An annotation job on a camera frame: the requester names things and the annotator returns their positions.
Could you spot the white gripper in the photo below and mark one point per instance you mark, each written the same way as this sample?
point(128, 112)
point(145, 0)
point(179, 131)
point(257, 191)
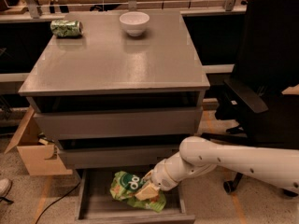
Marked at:
point(162, 174)

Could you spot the green rice chip bag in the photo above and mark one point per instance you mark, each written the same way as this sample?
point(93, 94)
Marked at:
point(125, 186)

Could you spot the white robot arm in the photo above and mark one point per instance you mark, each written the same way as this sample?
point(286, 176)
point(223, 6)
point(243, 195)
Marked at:
point(198, 156)

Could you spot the grey middle drawer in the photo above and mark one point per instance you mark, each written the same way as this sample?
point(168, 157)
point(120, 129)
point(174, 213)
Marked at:
point(116, 156)

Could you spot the grey open bottom drawer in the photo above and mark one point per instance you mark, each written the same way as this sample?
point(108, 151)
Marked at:
point(96, 205)

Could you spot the grey drawer cabinet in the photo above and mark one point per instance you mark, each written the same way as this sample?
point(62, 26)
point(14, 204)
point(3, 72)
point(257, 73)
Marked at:
point(108, 70)

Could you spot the grey top drawer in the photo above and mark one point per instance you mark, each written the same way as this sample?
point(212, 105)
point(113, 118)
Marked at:
point(81, 125)

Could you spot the open cardboard box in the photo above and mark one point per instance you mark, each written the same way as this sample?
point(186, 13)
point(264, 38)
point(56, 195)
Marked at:
point(38, 155)

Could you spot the black office chair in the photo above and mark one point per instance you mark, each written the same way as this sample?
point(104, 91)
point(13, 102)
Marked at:
point(267, 63)

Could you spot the white shoe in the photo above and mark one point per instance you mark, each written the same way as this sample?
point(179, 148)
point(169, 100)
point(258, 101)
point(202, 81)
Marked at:
point(5, 186)

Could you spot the white ceramic bowl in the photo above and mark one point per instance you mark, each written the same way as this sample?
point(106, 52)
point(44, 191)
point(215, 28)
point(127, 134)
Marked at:
point(134, 23)

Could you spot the green soda can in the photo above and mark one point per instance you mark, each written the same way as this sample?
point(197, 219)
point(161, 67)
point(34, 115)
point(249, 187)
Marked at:
point(62, 28)

